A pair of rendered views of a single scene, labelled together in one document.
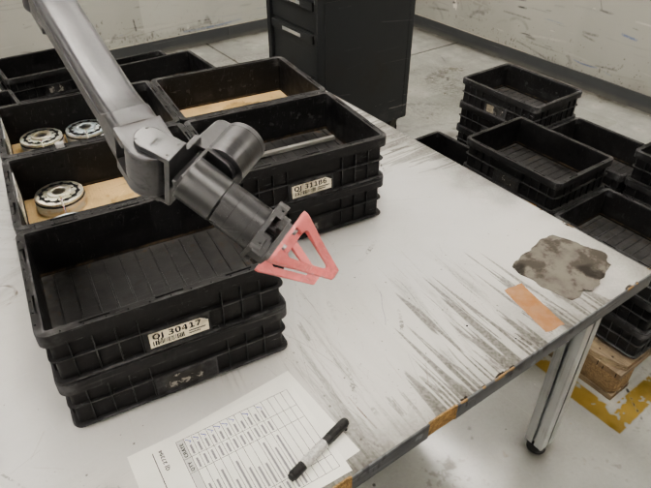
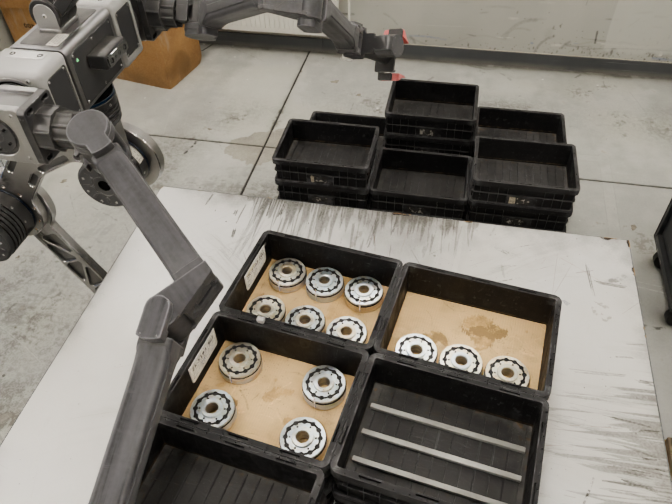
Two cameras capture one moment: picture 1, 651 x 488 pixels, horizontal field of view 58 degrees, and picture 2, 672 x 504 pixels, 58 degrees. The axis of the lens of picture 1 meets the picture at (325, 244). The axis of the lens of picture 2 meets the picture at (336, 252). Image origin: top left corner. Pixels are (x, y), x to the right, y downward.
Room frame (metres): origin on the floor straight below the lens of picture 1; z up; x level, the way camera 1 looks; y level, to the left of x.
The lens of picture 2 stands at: (0.71, -0.22, 2.10)
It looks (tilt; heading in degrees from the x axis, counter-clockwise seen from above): 46 degrees down; 49
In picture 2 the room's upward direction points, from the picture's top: 2 degrees counter-clockwise
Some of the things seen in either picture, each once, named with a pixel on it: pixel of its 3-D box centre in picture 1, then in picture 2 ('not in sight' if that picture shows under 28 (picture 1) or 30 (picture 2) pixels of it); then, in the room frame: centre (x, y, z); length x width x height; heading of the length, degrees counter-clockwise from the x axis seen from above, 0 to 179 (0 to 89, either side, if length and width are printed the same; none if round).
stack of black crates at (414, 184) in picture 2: not in sight; (418, 203); (2.31, 1.05, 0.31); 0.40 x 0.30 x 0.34; 126
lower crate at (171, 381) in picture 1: (163, 316); not in sight; (0.81, 0.31, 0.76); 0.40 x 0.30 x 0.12; 118
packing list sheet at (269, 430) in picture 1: (243, 460); not in sight; (0.54, 0.13, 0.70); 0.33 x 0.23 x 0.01; 126
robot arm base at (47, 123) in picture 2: not in sight; (59, 128); (0.97, 0.86, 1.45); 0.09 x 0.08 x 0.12; 36
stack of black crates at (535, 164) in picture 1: (524, 201); not in sight; (1.80, -0.73, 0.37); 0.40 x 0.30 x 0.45; 36
